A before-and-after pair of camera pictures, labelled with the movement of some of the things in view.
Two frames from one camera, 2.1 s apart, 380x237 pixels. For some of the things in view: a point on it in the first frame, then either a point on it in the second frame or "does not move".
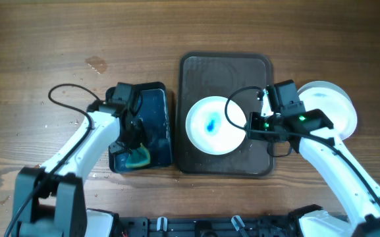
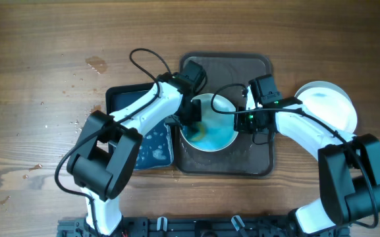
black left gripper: x=139 y=132 -> x=174 y=126
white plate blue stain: x=336 y=104 does not move
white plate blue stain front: x=336 y=104 does not move
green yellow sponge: x=138 y=157 -> x=202 y=133
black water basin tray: x=153 y=101 does not move
